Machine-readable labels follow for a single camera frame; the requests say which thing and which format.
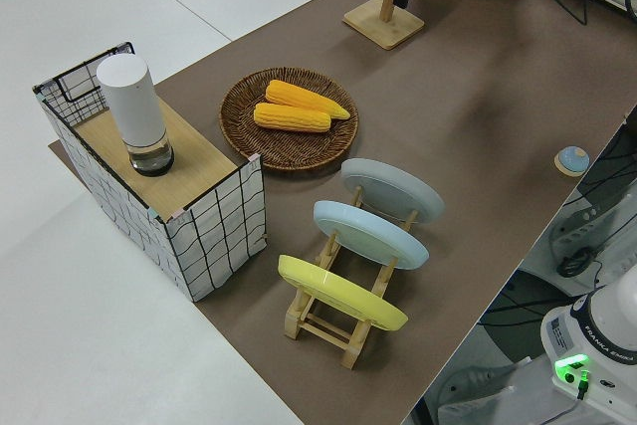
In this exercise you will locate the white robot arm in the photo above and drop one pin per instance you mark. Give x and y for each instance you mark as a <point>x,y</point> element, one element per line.
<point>607,325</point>

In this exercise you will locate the wooden mug tree stand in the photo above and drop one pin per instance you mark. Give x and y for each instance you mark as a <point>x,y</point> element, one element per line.
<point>384,29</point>

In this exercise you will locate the brown table mat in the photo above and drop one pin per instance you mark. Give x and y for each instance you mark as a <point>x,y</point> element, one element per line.
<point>473,96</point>

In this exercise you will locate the yellow corn cob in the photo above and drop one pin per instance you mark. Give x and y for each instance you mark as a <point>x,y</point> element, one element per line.
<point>293,118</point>
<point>298,94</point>

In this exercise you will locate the grey plate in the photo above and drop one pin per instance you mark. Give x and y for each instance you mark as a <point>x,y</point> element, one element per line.
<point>393,191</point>

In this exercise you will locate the brown wicker basket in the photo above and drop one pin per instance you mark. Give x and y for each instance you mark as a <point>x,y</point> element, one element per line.
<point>249,141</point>

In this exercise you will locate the blue dome bell wooden base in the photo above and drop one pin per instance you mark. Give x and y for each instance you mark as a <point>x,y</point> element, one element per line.
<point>573,158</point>

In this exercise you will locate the light blue plate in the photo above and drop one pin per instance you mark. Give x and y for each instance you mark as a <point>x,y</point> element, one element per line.
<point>368,233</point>

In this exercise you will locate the white power strip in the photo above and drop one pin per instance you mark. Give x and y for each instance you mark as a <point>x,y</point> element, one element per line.
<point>582,231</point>

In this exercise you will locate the white cylinder clear base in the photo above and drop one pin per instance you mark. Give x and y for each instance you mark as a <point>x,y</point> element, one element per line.
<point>132,106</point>

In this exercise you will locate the grid pattern box wooden top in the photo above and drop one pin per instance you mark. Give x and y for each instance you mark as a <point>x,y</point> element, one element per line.
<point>219,241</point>

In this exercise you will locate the yellow plate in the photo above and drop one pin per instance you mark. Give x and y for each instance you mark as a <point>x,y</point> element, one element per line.
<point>343,293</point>

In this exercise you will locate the wooden plate rack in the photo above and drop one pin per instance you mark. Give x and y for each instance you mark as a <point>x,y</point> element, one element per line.
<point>323,333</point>

